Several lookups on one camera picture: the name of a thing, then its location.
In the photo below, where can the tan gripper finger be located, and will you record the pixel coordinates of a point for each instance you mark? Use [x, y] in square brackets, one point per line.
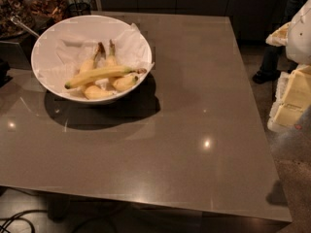
[293, 98]

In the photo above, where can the long yellow banana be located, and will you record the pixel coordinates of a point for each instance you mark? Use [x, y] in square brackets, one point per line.
[101, 73]

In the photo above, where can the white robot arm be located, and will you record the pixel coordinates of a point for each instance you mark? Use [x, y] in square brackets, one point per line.
[295, 36]

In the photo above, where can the right short banana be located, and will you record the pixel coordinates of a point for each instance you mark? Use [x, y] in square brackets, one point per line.
[120, 84]

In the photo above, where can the white bowl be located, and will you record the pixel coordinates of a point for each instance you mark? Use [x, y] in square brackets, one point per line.
[48, 72]

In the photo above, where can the person's dark shoe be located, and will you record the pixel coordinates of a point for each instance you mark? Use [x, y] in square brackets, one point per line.
[260, 77]

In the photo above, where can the white paper liner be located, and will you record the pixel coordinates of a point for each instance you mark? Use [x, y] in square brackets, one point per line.
[129, 46]

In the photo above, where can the tray of dried snacks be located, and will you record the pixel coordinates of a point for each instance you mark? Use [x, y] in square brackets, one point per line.
[54, 9]

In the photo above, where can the glass jar of snacks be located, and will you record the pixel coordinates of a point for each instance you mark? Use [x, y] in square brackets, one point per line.
[14, 8]

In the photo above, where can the black wire basket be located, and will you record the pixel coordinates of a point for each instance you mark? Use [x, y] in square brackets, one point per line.
[78, 9]

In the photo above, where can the metal spoon handle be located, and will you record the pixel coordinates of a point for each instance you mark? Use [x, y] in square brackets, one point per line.
[17, 21]

